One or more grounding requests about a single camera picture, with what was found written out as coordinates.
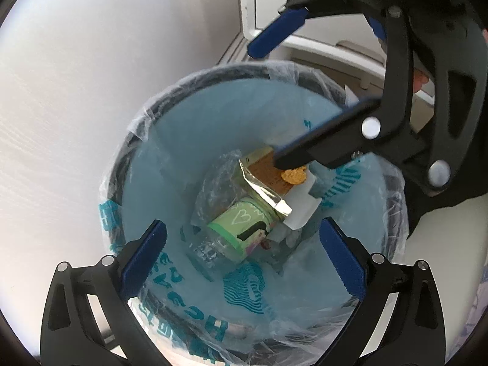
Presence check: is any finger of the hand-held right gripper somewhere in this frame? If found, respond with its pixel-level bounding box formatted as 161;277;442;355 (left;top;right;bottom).
247;0;367;60
272;7;478;198

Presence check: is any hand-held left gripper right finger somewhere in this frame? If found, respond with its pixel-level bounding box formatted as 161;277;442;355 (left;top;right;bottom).
319;217;447;366

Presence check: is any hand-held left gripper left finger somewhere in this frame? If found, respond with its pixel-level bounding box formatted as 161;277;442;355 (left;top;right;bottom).
40;219;168;366

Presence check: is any golden cookie piece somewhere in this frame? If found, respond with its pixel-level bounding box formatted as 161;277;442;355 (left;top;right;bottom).
281;167;308;185

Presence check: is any brown cardboard box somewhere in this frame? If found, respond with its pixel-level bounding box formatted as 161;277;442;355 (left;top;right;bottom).
238;145;325;231

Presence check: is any grey round trash bin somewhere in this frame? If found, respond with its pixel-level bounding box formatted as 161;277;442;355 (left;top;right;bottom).
101;61;411;355

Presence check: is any clear plastic bottle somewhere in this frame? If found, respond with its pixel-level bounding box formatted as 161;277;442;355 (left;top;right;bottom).
188;194;278;272

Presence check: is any person's right hand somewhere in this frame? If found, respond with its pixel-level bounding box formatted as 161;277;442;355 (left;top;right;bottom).
412;69;431;94

